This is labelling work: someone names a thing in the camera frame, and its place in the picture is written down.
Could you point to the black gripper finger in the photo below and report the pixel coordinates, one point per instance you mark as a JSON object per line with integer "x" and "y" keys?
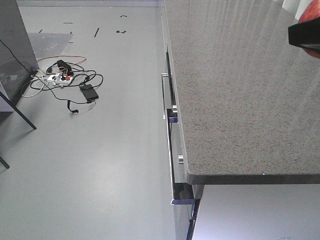
{"x": 305, "y": 35}

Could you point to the grey stone countertop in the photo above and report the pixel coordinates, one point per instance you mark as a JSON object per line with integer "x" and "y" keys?
{"x": 248, "y": 101}

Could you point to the black power adapter brick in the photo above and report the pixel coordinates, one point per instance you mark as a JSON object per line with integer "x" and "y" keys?
{"x": 89, "y": 92}

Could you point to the white power strip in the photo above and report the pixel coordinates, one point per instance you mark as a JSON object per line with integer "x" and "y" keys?
{"x": 60, "y": 79}

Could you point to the dark grey island panel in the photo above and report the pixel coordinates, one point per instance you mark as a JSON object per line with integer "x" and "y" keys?
{"x": 17, "y": 59}

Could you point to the dark drawer with steel handle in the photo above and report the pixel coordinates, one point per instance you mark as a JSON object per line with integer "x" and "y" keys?
{"x": 168, "y": 92}

